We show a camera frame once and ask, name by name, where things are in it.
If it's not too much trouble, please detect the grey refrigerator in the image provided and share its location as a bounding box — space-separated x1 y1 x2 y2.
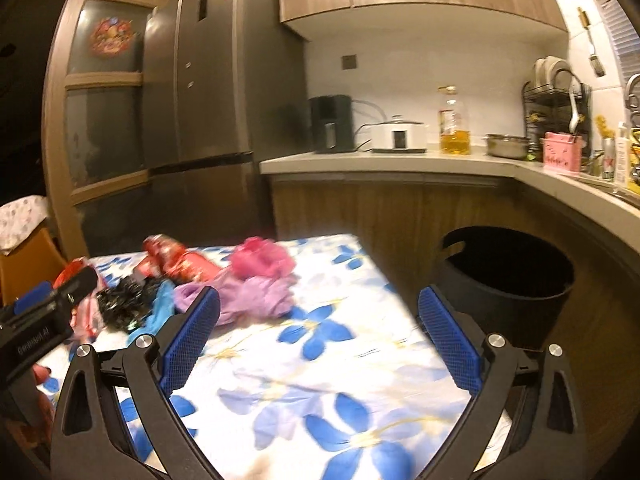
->
141 0 308 256

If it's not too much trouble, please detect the wooden door with glass panes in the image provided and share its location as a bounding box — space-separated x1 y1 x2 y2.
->
42 0 186 258

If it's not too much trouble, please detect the green beverage can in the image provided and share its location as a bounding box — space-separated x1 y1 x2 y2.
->
601 136 617 181

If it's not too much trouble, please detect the pink plastic basket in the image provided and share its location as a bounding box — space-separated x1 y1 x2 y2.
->
542 131 585 173

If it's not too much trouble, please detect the black air fryer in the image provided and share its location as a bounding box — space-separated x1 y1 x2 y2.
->
308 95 355 154

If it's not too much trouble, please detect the white plastic bottle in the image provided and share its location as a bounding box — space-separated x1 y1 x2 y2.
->
614 121 632 188

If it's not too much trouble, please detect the red door decoration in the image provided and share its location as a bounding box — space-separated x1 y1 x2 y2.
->
90 16 141 56

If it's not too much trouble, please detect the hanging metal spatula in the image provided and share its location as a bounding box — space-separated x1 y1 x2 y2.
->
577 7 606 78

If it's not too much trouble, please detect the window blind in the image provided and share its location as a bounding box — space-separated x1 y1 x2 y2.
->
597 0 640 86

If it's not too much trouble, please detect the red plastic bag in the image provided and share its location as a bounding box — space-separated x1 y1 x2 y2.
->
135 234 221 283

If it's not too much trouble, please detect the black dish rack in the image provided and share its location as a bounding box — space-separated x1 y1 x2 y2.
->
522 69 593 161

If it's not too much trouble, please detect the kitchen counter with wooden cabinet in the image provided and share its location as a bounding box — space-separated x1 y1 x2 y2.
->
260 149 640 466

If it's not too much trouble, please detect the pink plastic bag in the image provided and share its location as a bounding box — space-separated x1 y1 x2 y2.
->
230 236 297 281

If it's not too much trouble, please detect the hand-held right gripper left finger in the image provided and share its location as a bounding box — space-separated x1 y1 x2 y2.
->
50 285 223 480

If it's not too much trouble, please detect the steel bowl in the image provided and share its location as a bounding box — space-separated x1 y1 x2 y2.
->
483 133 532 160

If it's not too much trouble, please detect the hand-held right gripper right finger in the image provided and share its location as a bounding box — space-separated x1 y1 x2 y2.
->
415 285 587 480

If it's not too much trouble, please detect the wooden chair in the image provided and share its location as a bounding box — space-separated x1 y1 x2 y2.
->
0 227 68 306

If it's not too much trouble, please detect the patterned white cloth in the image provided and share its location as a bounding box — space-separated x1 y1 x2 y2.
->
0 194 51 256

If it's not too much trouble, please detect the purple plastic bag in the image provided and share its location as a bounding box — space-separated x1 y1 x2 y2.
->
174 272 296 326

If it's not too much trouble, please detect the white electric cooker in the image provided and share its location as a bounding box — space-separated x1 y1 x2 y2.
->
370 115 430 153

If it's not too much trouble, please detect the cooking oil bottle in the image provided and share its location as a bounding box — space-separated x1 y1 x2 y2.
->
438 85 472 157

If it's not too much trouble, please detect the black plastic bag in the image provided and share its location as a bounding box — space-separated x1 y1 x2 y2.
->
95 275 161 331

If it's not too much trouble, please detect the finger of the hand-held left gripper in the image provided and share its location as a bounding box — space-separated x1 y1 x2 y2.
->
50 265 99 311
12 282 54 317

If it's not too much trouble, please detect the black power cable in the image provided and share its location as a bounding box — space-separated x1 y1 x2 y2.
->
352 100 396 152

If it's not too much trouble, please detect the blue plastic bag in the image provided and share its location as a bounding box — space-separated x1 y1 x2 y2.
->
127 280 176 346

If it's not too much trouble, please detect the black trash bin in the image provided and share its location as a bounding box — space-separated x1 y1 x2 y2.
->
432 226 576 351

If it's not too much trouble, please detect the blue floral tablecloth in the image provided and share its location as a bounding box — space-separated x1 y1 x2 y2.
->
35 232 516 480

